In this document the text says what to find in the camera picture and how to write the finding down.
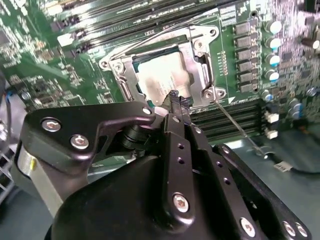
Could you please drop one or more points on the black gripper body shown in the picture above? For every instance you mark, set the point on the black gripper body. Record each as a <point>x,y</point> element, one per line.
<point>120,212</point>

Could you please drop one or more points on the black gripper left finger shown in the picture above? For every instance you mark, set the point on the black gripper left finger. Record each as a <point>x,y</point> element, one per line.
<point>175,162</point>

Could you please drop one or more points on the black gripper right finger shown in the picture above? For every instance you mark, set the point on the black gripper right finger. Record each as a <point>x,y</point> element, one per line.
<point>222,172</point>

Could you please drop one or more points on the thin metal locking lever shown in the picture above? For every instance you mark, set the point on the thin metal locking lever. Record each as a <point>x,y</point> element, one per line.
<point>231,119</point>

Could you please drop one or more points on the silver square CPU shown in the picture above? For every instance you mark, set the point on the silver square CPU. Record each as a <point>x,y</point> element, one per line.
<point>160,75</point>

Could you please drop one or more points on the metal socket cover frame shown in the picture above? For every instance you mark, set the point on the metal socket cover frame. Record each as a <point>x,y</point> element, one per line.
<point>192,72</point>

